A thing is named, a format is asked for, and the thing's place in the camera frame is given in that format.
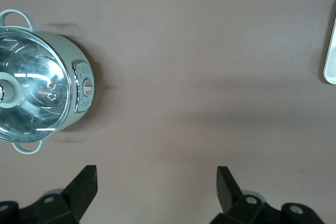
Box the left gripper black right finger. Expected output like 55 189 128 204
209 165 284 224

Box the pale green electric pot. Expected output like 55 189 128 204
0 8 95 155

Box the cream tray with bear print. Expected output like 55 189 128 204
322 0 336 86

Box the glass pot lid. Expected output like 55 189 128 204
0 26 73 142

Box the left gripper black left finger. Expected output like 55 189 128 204
20 165 98 224

